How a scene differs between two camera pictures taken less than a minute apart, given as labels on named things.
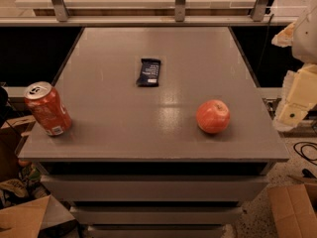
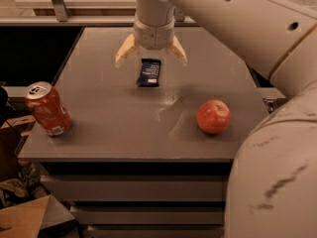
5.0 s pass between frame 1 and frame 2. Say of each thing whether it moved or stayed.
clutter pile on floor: stayed
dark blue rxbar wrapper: stayed
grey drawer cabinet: stayed
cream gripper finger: moved
